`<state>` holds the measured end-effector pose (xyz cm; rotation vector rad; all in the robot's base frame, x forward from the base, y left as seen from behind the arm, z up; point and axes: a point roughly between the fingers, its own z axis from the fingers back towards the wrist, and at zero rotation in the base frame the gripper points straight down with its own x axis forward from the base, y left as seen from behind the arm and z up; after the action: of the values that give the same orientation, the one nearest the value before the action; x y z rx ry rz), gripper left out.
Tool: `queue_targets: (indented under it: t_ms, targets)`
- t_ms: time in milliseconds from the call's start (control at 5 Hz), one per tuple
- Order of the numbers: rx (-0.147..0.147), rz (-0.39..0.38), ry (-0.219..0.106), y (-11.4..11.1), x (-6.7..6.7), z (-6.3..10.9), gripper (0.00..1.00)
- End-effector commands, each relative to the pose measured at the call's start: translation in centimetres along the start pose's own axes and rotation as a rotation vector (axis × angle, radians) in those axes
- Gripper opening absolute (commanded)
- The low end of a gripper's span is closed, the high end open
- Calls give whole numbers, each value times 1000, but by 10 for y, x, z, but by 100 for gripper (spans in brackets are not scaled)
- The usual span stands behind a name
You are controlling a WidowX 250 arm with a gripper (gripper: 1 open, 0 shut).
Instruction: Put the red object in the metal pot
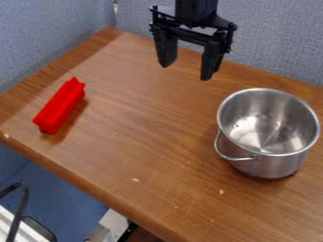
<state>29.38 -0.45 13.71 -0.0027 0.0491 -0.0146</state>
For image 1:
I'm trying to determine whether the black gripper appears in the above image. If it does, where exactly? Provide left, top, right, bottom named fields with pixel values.
left=149, top=0, right=237, bottom=80

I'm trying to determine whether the red rectangular block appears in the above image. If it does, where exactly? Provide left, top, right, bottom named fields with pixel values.
left=33, top=77, right=85, bottom=134

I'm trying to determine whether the stainless steel pot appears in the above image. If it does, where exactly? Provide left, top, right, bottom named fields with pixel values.
left=214, top=88, right=320, bottom=179

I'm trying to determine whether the white ridged object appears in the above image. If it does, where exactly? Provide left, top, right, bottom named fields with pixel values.
left=0, top=205, right=52, bottom=242

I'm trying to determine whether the white table bracket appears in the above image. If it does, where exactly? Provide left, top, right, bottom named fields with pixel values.
left=85, top=209, right=128, bottom=242

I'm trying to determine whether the black cable loop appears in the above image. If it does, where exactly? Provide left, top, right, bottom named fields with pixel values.
left=0, top=181, right=30, bottom=242

